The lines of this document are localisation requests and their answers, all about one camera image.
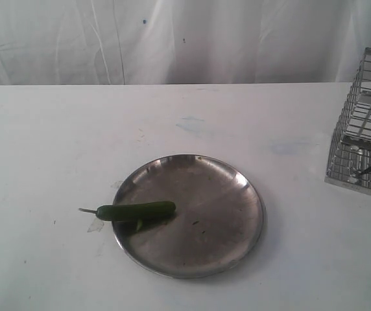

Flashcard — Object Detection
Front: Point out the green cucumber with stem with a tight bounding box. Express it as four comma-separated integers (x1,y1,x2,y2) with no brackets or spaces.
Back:
78,201,176,222

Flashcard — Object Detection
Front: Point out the chrome wire utensil holder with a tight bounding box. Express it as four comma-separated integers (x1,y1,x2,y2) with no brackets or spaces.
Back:
325,47,371,195

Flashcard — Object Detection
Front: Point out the dark green cucumber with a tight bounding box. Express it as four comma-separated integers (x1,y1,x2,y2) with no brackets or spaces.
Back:
136,220,143,232

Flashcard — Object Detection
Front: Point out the round steel plate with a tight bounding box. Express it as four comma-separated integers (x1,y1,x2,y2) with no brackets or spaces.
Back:
112,154,265,279

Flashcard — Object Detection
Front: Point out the white backdrop curtain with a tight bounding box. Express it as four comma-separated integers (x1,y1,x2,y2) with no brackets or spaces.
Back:
0,1,371,85

